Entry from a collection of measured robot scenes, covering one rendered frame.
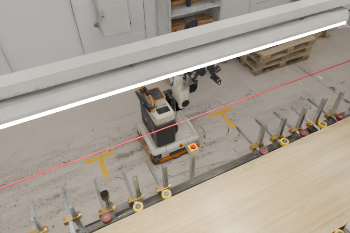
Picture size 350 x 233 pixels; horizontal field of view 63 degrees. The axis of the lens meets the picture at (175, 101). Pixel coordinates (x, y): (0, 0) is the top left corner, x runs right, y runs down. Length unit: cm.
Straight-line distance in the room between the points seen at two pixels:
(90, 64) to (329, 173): 231
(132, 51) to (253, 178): 181
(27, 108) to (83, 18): 326
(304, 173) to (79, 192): 247
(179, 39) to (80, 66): 40
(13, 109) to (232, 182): 190
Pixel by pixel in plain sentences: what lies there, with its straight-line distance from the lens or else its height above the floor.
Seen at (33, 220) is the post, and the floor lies 114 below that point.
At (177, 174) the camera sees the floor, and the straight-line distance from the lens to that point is 366.
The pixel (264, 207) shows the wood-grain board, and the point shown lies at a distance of 251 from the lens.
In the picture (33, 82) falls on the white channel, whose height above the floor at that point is 245.
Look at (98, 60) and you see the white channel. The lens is 110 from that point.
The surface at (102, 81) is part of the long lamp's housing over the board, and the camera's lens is 113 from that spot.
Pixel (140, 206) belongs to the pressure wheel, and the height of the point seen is 91.
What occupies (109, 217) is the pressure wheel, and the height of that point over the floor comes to 91.
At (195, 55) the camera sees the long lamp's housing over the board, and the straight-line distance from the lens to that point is 124.
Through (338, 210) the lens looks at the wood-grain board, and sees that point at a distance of 270.
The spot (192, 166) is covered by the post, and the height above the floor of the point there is 98.
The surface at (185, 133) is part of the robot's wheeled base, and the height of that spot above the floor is 28.
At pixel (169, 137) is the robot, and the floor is 42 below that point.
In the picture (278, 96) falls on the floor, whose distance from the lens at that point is 490.
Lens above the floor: 305
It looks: 42 degrees down
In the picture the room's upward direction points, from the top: 1 degrees counter-clockwise
